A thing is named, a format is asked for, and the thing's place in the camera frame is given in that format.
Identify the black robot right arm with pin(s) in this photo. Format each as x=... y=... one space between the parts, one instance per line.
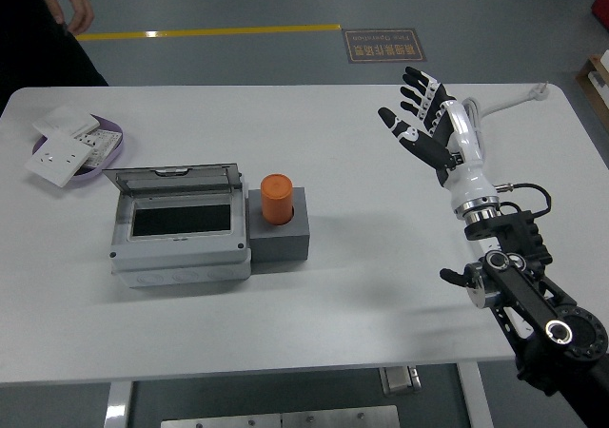
x=518 y=295

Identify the brown floor sign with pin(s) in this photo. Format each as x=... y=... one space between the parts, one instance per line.
x=385 y=45

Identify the white wall switch panel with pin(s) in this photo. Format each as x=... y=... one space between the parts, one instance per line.
x=64 y=121

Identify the white wall socket panel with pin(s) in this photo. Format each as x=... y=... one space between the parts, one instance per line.
x=57 y=159

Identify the grey cube with round hole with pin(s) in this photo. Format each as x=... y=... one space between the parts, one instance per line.
x=278 y=245

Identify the white multi-hole socket panel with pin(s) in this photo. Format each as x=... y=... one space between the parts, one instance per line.
x=102 y=145

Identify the wooden crate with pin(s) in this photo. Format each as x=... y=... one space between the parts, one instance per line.
x=590 y=95

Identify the grey electrical box clear lid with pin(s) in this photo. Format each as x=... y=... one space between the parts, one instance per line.
x=181 y=257

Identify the red box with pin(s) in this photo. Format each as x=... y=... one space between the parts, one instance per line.
x=602 y=2

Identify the person's left hand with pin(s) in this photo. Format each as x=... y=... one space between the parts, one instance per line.
x=71 y=0

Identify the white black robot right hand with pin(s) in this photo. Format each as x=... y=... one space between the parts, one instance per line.
x=468 y=176

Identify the orange cylinder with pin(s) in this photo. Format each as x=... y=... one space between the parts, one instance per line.
x=276 y=200

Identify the grey metal base plate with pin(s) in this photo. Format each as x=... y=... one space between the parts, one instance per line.
x=285 y=419

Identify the person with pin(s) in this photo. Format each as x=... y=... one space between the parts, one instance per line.
x=28 y=43

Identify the purple oval tray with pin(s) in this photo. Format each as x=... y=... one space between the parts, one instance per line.
x=114 y=130

